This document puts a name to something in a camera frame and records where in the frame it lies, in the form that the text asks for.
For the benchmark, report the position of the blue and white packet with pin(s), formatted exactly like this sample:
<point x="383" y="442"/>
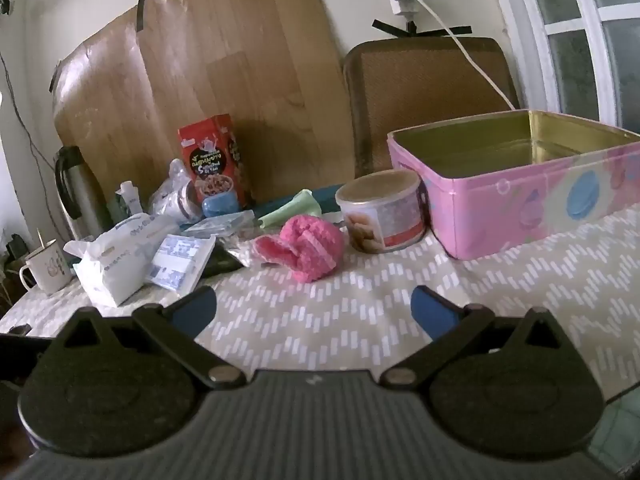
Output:
<point x="180" y="260"/>

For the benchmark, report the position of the pink knitted sock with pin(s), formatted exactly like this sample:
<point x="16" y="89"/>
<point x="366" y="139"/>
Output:
<point x="310" y="245"/>

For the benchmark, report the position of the steel thermos flask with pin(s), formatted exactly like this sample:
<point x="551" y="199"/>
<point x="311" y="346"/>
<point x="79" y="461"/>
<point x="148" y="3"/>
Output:
<point x="82" y="195"/>

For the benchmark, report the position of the white tube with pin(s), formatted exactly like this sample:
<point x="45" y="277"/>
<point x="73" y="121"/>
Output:
<point x="131" y="199"/>

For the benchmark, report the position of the white window frame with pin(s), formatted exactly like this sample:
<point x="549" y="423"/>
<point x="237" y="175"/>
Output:
<point x="535" y="35"/>

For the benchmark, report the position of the red cereal box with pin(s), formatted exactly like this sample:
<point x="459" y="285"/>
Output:
<point x="212" y="160"/>

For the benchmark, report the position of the clear plastic packet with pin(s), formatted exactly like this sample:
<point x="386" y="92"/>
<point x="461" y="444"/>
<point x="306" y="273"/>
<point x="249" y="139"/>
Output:
<point x="222" y="223"/>

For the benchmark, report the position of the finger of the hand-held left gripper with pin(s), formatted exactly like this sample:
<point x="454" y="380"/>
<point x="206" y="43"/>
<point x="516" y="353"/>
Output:
<point x="22" y="345"/>

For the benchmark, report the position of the wood pattern sheet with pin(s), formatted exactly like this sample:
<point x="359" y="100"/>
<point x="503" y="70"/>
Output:
<point x="225" y="60"/>

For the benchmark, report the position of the white enamel mug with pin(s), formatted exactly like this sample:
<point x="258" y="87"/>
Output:
<point x="47" y="270"/>

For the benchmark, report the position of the light green cloth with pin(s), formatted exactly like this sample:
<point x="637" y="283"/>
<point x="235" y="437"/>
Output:
<point x="285" y="210"/>

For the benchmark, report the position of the white tissue pack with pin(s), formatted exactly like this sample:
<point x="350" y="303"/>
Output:
<point x="115" y="260"/>

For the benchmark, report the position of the black pouch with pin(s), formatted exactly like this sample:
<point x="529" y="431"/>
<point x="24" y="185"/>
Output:
<point x="220" y="262"/>

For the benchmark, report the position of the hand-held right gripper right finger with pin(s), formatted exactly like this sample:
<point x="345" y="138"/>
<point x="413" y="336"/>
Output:
<point x="431" y="310"/>

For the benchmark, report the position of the pink tin box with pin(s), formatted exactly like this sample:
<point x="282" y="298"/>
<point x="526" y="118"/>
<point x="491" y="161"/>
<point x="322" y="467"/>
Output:
<point x="500" y="210"/>

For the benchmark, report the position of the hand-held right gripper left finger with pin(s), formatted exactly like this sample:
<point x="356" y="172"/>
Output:
<point x="196" y="306"/>

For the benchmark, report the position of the brown woven chair back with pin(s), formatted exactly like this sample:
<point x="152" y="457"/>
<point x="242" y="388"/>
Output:
<point x="415" y="90"/>

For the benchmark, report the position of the small blue case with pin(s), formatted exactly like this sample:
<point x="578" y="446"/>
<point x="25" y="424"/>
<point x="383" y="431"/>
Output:
<point x="220" y="206"/>

